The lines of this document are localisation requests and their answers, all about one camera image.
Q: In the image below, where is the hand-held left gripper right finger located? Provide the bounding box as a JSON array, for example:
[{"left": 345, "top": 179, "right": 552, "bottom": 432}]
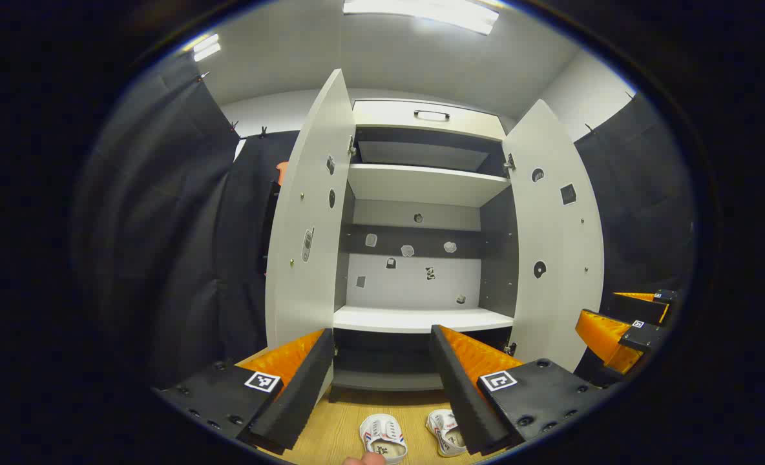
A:
[{"left": 429, "top": 324, "right": 606, "bottom": 457}]

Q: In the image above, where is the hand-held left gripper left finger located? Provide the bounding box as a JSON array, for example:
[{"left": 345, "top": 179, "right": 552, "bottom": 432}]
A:
[{"left": 153, "top": 328, "right": 336, "bottom": 456}]

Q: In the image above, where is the white canvas shoe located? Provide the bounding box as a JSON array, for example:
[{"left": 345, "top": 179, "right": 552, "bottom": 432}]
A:
[
  {"left": 359, "top": 413, "right": 409, "bottom": 464},
  {"left": 425, "top": 408, "right": 468, "bottom": 458}
]

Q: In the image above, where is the white and grey shoe cabinet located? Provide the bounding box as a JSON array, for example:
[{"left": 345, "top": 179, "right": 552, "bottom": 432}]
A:
[{"left": 328, "top": 97, "right": 519, "bottom": 404}]

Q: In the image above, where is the white cabinet shelf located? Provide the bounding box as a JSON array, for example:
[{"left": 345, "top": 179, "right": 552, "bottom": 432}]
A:
[
  {"left": 332, "top": 305, "right": 516, "bottom": 335},
  {"left": 347, "top": 163, "right": 512, "bottom": 209}
]

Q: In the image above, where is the white cabinet drawer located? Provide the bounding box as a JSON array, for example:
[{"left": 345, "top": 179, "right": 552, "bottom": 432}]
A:
[{"left": 352, "top": 99, "right": 506, "bottom": 141}]

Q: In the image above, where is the black backdrop cloth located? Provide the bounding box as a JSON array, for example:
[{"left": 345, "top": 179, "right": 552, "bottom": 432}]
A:
[
  {"left": 76, "top": 52, "right": 302, "bottom": 388},
  {"left": 573, "top": 90, "right": 698, "bottom": 388}
]

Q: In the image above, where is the long ceiling light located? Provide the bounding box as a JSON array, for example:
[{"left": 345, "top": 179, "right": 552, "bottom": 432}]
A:
[
  {"left": 342, "top": 0, "right": 501, "bottom": 36},
  {"left": 192, "top": 34, "right": 222, "bottom": 63}
]

